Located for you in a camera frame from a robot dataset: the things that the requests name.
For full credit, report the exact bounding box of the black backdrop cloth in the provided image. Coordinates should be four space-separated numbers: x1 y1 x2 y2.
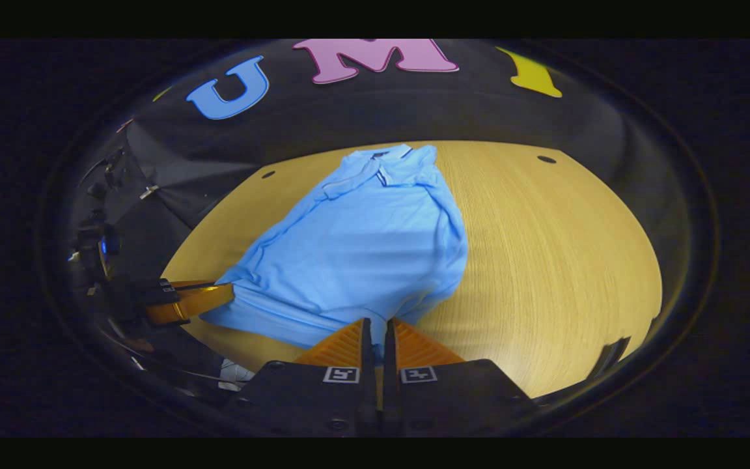
72 39 701 307

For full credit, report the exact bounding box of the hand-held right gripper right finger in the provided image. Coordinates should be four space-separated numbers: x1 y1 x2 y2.
382 317 540 437

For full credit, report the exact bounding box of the white object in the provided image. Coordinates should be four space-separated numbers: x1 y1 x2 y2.
220 358 257 391

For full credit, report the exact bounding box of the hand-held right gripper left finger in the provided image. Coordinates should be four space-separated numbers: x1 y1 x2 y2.
237 317 376 438

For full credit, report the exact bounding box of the light blue T-shirt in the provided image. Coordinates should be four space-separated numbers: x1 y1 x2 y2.
199 143 470 365

